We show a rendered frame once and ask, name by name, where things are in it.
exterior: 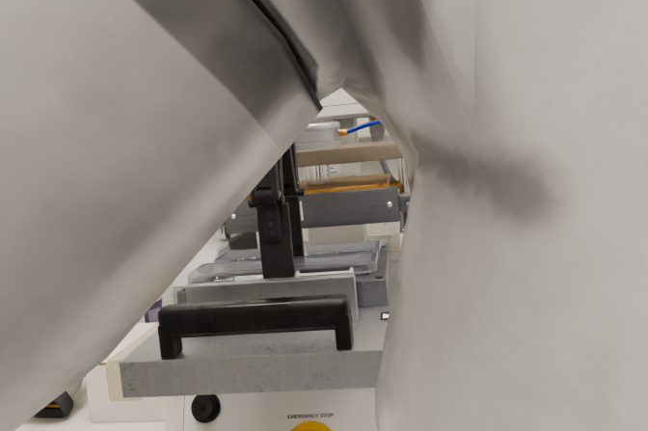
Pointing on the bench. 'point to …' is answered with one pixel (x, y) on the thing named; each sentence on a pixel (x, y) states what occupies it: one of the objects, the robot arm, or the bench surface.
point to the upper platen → (317, 180)
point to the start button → (204, 407)
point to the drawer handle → (255, 319)
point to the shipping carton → (102, 374)
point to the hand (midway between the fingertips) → (282, 238)
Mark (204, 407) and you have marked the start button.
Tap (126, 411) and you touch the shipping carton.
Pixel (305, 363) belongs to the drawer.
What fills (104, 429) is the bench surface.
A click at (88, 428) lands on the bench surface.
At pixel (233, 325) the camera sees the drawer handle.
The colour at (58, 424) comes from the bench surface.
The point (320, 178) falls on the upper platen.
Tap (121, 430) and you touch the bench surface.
